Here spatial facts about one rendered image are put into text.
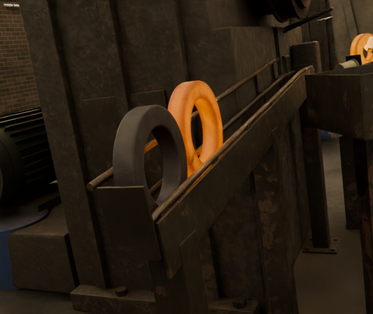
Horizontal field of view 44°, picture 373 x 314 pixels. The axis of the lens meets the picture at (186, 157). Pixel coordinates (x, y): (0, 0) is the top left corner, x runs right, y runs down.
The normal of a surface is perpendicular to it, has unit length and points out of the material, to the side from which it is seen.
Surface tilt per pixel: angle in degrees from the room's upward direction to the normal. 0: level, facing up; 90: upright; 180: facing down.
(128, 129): 43
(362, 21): 90
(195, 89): 90
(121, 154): 65
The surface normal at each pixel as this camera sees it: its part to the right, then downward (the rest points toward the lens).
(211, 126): -0.42, 0.22
